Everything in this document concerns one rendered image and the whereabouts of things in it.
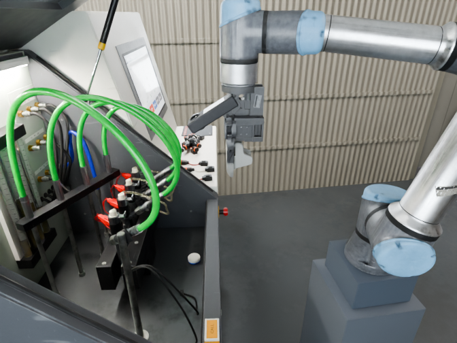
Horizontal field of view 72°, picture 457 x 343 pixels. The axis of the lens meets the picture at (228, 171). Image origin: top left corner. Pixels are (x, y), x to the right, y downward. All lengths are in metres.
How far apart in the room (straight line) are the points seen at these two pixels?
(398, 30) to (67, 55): 0.87
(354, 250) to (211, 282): 0.42
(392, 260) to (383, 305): 0.29
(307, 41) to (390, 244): 0.45
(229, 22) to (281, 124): 2.25
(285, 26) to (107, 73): 0.62
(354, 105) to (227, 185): 1.35
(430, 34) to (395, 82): 2.44
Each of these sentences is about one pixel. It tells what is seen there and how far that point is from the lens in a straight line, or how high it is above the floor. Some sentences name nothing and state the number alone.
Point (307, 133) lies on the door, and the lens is 2.96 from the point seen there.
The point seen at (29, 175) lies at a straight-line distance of 1.01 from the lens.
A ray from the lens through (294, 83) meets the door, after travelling 2.78.
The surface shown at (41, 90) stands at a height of 1.42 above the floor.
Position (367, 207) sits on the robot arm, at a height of 1.09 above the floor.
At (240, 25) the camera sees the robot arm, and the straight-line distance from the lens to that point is 0.62.
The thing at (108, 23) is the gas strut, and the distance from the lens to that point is 1.01.
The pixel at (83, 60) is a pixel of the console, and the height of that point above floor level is 1.42.
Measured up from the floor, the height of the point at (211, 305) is 0.95.
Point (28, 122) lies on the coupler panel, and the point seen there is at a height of 1.27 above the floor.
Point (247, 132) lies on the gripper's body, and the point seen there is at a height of 1.32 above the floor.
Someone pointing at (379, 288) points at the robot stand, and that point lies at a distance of 1.01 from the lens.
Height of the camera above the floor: 1.54
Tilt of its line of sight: 27 degrees down
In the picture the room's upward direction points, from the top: straight up
